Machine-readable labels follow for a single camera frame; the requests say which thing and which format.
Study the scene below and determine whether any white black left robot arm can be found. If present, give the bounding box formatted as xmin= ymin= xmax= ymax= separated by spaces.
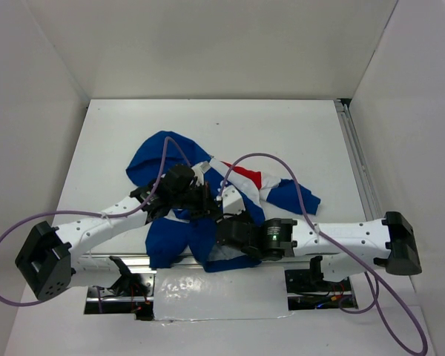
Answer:
xmin=15 ymin=162 xmax=223 ymax=301

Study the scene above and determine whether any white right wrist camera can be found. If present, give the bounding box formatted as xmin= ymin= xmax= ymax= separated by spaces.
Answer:
xmin=216 ymin=185 xmax=245 ymax=216

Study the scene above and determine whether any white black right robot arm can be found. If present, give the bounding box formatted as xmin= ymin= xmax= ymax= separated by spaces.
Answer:
xmin=216 ymin=211 xmax=422 ymax=291

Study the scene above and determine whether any aluminium side rail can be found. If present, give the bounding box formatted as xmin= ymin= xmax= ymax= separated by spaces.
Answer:
xmin=333 ymin=98 xmax=401 ymax=263

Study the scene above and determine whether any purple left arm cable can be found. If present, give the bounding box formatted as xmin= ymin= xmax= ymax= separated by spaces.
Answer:
xmin=0 ymin=136 xmax=194 ymax=314

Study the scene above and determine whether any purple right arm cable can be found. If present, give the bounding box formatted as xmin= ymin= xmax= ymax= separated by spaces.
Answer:
xmin=220 ymin=153 xmax=429 ymax=355

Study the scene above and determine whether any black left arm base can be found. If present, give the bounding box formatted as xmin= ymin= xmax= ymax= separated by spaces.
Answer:
xmin=84 ymin=271 xmax=156 ymax=321

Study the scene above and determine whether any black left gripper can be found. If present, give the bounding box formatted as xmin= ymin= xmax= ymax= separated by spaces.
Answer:
xmin=171 ymin=180 xmax=222 ymax=220

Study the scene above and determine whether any blue white red jacket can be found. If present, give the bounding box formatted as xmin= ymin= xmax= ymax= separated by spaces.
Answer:
xmin=126 ymin=131 xmax=321 ymax=272

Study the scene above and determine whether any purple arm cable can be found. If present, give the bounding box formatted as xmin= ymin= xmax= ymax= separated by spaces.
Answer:
xmin=220 ymin=153 xmax=429 ymax=355
xmin=0 ymin=136 xmax=194 ymax=314

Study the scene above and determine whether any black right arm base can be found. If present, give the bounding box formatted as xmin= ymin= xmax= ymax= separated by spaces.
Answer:
xmin=285 ymin=269 xmax=357 ymax=311

